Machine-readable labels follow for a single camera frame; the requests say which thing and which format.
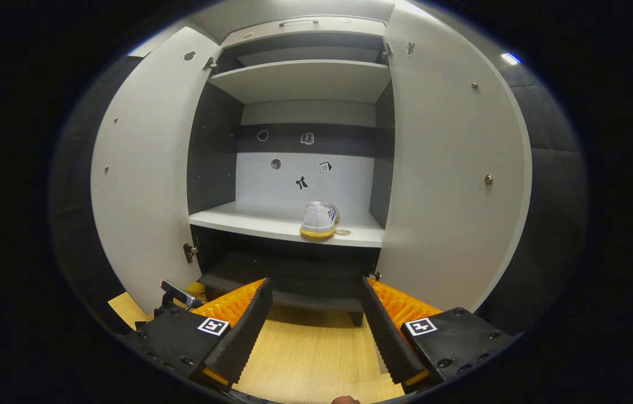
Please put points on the white shoe cabinet door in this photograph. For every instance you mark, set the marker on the white shoe cabinet door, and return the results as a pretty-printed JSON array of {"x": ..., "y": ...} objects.
[
  {"x": 142, "y": 168},
  {"x": 451, "y": 185}
]

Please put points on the black backdrop cloth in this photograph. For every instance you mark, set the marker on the black backdrop cloth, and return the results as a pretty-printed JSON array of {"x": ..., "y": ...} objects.
[
  {"x": 552, "y": 196},
  {"x": 72, "y": 213}
]

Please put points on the small ceiling light panel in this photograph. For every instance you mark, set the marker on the small ceiling light panel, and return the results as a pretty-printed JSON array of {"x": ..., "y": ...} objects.
[{"x": 510, "y": 58}]

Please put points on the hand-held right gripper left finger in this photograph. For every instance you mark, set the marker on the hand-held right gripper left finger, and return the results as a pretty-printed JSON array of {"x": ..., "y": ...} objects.
[{"x": 243, "y": 331}]

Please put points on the grey cabinet drawer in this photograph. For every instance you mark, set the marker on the grey cabinet drawer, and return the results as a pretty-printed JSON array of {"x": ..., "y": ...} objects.
[{"x": 271, "y": 35}]

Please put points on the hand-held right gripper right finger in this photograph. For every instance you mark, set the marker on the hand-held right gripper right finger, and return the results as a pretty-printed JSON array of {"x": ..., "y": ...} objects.
[{"x": 386, "y": 331}]

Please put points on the white grey shoe cabinet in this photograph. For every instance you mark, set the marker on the white grey shoe cabinet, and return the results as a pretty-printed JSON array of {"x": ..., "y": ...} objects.
[{"x": 299, "y": 81}]

